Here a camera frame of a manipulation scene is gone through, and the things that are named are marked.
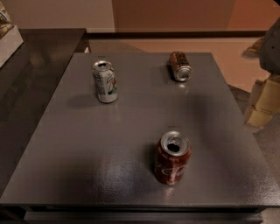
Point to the white green soda can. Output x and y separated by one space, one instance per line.
105 81

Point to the red cola can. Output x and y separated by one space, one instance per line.
173 152

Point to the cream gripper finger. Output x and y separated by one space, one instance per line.
253 50
264 101

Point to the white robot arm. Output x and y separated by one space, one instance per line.
269 56

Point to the white box on counter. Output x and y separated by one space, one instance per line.
9 43

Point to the orange brown soda can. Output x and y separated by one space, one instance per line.
180 66

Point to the patterned bag on box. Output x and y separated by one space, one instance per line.
5 23

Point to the dark side counter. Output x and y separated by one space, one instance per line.
28 80

